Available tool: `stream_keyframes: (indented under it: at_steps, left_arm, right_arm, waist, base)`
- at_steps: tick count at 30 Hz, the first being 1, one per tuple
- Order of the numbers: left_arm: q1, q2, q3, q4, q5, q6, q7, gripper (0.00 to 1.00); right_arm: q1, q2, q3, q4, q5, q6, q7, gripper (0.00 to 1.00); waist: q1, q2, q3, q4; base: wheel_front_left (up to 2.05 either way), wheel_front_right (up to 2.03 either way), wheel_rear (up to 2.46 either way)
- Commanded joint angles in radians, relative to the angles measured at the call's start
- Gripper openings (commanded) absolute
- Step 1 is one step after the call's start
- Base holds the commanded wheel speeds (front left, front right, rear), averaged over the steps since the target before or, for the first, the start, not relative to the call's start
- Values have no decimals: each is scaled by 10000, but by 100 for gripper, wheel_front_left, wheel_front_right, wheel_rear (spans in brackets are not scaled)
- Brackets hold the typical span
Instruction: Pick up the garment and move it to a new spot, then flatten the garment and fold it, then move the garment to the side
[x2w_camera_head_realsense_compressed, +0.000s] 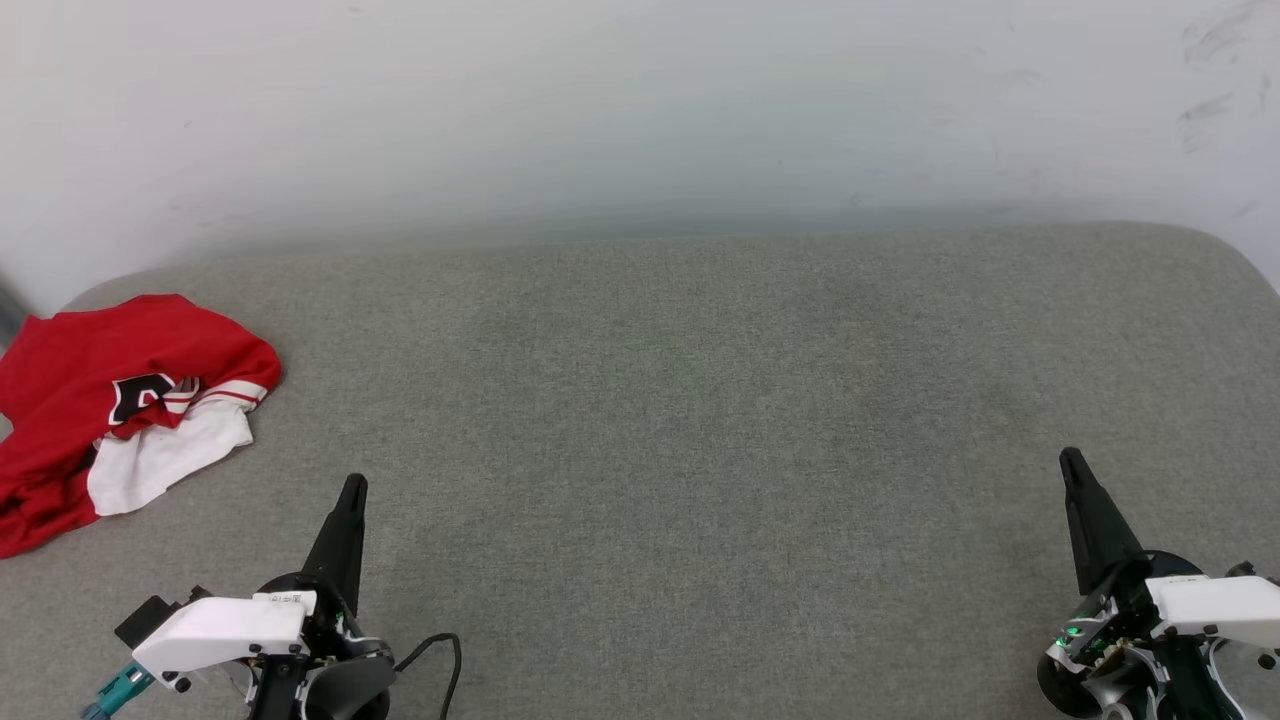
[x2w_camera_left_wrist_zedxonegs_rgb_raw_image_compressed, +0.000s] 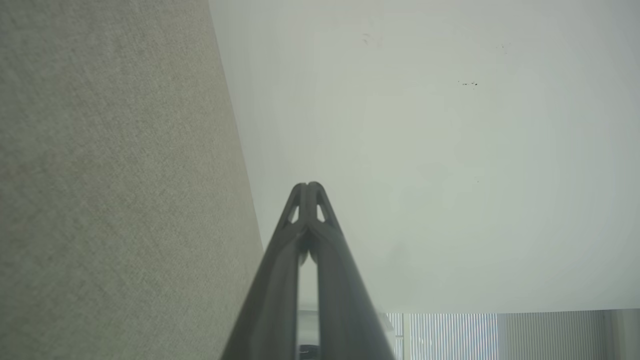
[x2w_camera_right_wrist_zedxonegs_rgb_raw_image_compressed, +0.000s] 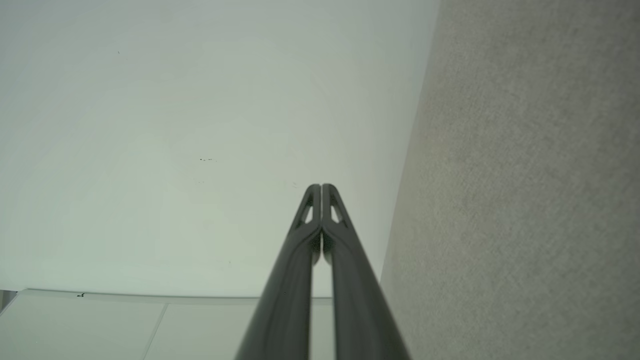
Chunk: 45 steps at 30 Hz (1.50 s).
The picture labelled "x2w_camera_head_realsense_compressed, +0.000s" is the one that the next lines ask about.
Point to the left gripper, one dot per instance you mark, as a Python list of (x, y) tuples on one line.
[(335, 670)]

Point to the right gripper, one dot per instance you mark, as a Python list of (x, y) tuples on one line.
[(1130, 680)]

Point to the red and white baseball shirt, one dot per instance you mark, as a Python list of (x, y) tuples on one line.
[(70, 350)]

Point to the grey fabric sofa seat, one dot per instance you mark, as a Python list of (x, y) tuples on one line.
[(700, 450)]

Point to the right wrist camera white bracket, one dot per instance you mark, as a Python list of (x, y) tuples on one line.
[(1220, 605)]

